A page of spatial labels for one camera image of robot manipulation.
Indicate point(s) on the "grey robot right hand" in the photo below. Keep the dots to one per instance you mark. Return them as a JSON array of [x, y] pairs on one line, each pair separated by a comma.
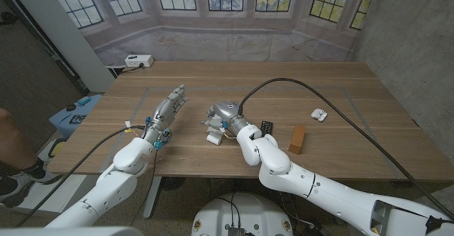
[[227, 113]]

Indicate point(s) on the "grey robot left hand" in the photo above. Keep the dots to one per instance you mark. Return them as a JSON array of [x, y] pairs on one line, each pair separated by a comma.
[[165, 110]]

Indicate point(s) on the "white bandage roll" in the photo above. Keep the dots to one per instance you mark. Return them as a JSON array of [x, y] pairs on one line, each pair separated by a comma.
[[214, 139]]

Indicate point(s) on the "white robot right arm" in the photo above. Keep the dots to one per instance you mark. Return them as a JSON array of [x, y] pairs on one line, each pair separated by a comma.
[[319, 193]]

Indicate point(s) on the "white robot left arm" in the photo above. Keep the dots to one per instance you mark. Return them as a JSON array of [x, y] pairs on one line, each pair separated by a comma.
[[110, 193]]

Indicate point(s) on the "black TV remote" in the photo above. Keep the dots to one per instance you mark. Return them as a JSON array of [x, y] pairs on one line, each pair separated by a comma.
[[267, 126]]

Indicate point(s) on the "orange wooden block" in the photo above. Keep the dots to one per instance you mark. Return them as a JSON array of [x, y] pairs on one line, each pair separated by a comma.
[[297, 139]]

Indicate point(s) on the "white power strip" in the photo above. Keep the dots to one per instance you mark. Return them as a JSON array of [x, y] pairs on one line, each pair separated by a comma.
[[139, 61]]

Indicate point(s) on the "printed window backdrop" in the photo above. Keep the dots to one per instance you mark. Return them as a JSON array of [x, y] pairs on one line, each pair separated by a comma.
[[227, 44]]

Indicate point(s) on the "black round floor base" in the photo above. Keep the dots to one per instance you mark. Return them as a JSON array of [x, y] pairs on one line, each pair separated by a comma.
[[172, 183]]

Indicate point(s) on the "small blue gadget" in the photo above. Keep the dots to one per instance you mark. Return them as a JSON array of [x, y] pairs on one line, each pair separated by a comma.
[[84, 101]]

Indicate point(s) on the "black white marker tag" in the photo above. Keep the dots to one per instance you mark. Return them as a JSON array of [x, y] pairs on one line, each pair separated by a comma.
[[78, 119]]

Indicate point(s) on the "grey table leg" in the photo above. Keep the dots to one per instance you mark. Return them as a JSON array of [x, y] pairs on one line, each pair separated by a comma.
[[152, 200]]

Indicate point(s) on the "white earbuds case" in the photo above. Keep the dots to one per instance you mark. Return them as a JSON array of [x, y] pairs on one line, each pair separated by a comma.
[[319, 115]]

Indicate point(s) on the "small black round knob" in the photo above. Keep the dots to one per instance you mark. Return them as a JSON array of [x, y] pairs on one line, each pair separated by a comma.
[[71, 107]]

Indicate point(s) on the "blue storage box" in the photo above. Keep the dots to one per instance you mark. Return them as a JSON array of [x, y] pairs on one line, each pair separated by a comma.
[[64, 120]]

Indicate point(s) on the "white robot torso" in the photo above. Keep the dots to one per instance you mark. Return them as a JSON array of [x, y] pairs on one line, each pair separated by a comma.
[[244, 214]]

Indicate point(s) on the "yellow black floor tool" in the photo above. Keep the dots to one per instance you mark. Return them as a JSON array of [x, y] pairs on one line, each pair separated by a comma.
[[56, 148]]

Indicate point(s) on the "white floor mat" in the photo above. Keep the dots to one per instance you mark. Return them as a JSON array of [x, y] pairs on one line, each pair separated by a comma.
[[64, 193]]

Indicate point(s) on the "person's bare leg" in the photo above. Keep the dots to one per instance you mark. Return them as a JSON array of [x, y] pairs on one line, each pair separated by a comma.
[[14, 136]]

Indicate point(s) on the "grey black sneaker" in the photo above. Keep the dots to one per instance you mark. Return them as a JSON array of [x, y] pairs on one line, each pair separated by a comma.
[[14, 190]]

